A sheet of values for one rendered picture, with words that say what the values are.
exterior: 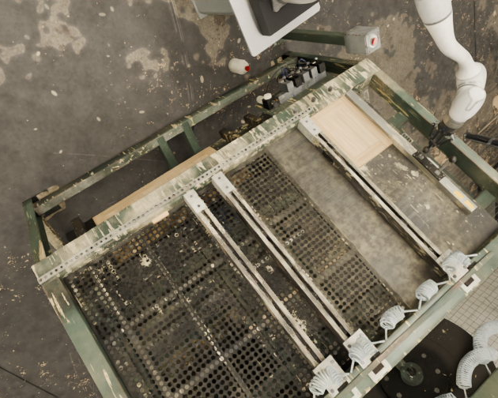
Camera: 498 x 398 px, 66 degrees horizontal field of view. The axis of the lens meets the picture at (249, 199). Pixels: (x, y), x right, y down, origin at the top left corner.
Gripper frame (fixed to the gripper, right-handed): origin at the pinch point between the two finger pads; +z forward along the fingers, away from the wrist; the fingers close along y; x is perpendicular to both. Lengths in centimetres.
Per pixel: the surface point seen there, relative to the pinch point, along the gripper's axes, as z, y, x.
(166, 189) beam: 11, 66, 122
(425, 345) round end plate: 53, -77, 55
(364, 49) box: -3, 66, -15
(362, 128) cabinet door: 14.9, 33.6, 10.8
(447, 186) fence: 12.5, -20.7, 2.3
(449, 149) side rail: 16.7, -5.9, -20.8
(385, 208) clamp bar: 9.2, -9.8, 39.8
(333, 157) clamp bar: 11, 28, 40
